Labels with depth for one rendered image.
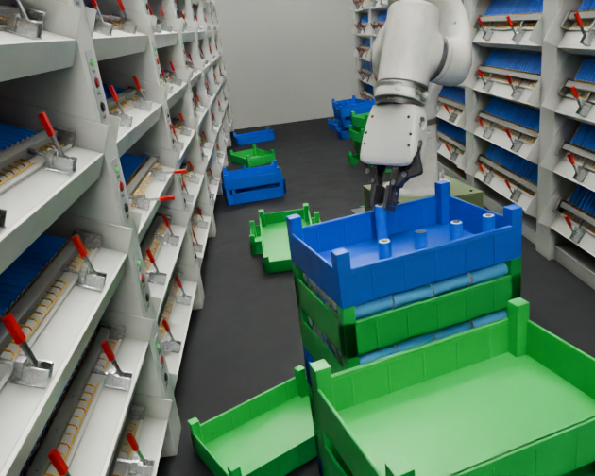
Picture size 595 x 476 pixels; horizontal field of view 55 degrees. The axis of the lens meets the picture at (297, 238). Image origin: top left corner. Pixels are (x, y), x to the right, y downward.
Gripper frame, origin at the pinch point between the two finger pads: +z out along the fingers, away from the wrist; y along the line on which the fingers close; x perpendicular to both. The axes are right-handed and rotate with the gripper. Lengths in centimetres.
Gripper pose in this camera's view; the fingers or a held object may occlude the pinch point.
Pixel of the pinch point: (383, 197)
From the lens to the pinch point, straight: 96.1
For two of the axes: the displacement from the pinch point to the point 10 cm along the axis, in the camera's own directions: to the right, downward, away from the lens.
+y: -7.7, -1.4, 6.3
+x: -6.2, -0.8, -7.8
